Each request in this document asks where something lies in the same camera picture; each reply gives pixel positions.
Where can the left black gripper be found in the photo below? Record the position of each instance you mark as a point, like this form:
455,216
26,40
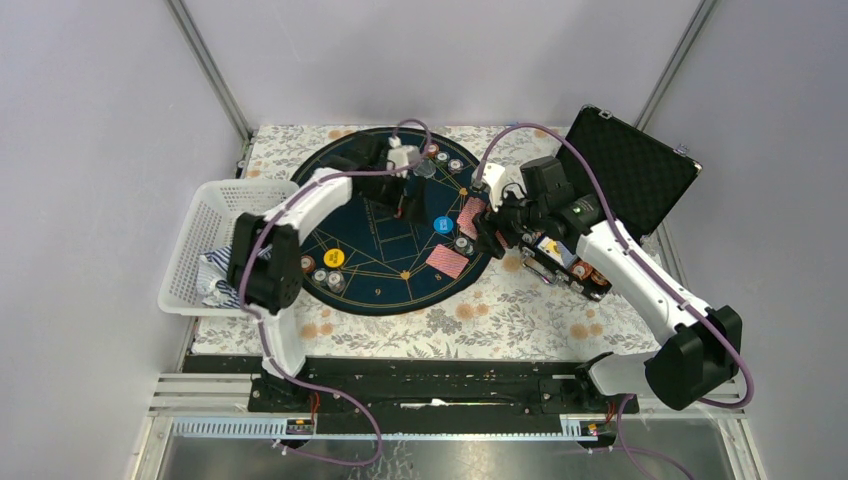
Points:
411,208

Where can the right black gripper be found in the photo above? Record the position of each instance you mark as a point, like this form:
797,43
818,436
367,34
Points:
487,222

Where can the green fifty chip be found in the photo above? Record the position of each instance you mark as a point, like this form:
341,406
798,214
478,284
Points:
461,245
442,158

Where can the blue dealer button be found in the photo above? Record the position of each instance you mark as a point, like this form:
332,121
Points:
443,225

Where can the yellow dealer button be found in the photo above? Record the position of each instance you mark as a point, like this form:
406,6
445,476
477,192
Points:
334,258

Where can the red playing card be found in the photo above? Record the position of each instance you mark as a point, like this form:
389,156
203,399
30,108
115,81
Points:
447,261

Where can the red card deck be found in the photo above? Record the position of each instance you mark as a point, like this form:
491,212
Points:
471,209

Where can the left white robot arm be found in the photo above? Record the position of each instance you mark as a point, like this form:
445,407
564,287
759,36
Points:
265,262

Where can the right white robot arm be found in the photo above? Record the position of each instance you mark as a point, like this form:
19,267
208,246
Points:
699,345

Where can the clear plastic disc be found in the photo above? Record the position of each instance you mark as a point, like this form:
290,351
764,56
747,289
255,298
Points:
425,169

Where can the red chip row in case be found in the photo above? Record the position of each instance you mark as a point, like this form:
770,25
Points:
587,274

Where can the round dark blue poker mat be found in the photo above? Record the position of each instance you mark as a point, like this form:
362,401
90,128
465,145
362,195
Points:
385,269

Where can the black chip carrying case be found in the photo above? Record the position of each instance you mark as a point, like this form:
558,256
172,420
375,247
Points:
641,177

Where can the floral tablecloth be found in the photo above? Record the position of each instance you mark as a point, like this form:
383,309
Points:
509,313

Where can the white plastic basket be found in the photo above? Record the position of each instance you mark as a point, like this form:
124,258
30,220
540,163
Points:
207,226

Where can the striped blue white cloth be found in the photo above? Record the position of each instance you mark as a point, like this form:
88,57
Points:
211,280

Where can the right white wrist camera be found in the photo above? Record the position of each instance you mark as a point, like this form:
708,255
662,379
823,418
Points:
491,178

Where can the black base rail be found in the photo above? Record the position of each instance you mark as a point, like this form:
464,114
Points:
426,396

